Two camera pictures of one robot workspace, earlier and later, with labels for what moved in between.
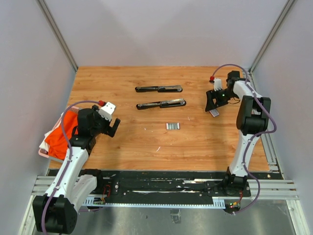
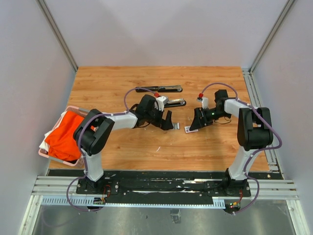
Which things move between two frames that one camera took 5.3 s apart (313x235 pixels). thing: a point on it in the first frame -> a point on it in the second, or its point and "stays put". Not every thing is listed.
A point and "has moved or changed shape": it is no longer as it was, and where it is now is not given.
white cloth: [44, 144] stays put
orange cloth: [56, 141] stays put
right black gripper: [211, 95] -> [198, 123]
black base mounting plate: [125, 184] stays put
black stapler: [167, 88] stays put
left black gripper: [97, 115] -> [165, 125]
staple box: [214, 112] has moved or changed shape
